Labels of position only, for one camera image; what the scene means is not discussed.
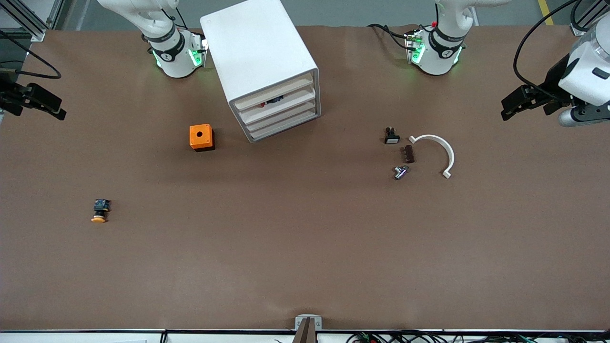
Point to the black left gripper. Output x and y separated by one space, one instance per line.
554 79

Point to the small dark electrical part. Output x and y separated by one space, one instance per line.
272 100

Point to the brown terminal block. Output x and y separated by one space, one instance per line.
409 155

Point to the orange box with hole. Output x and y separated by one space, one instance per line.
200 136

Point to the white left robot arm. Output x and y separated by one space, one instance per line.
438 57

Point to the base connector box green light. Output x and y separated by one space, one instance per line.
198 57
414 47

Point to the aluminium frame profile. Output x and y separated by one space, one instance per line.
579 28
33 28

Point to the orange cap push button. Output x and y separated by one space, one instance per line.
99 218

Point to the small purple metal connector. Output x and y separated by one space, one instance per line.
400 173

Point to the white curved plastic bracket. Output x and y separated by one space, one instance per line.
451 157

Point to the black switch with white face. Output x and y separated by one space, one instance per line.
391 138

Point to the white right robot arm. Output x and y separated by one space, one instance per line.
176 64

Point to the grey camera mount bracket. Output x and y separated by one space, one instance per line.
301 324

